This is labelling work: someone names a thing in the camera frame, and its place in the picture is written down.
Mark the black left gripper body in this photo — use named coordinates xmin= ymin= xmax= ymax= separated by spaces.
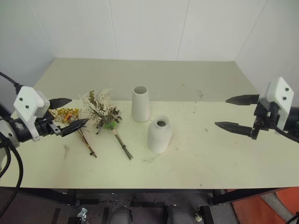
xmin=34 ymin=107 xmax=63 ymax=138

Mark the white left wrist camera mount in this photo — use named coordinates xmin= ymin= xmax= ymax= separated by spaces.
xmin=13 ymin=85 xmax=51 ymax=143

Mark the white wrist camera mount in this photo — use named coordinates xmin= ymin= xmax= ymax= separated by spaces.
xmin=13 ymin=85 xmax=51 ymax=143
xmin=260 ymin=77 xmax=295 ymax=136

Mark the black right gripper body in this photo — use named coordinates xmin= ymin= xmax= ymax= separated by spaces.
xmin=250 ymin=96 xmax=282 ymax=140

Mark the white bottle-shaped vase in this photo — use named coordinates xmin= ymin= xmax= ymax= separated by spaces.
xmin=147 ymin=115 xmax=173 ymax=154

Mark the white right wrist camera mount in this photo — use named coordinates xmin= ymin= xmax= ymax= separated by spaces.
xmin=260 ymin=77 xmax=295 ymax=136

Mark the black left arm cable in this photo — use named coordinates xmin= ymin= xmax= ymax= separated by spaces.
xmin=0 ymin=71 xmax=24 ymax=224

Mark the black metal table frame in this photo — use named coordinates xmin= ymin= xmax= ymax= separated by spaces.
xmin=0 ymin=186 xmax=289 ymax=224

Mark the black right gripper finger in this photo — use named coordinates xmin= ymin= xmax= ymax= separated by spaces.
xmin=214 ymin=121 xmax=255 ymax=138
xmin=225 ymin=94 xmax=261 ymax=106

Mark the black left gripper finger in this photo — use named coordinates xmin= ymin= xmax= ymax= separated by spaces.
xmin=48 ymin=98 xmax=73 ymax=110
xmin=60 ymin=118 xmax=90 ymax=137

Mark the white tapered cylinder vase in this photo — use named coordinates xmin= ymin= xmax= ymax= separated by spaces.
xmin=131 ymin=85 xmax=151 ymax=123

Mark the white green dried flower bunch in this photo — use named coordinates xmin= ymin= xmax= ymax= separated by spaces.
xmin=78 ymin=88 xmax=134 ymax=161

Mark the yellow orange dried flower bunch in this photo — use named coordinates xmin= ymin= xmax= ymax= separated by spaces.
xmin=48 ymin=107 xmax=98 ymax=159

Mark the orange floor mat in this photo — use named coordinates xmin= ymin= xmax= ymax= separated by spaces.
xmin=230 ymin=186 xmax=299 ymax=224

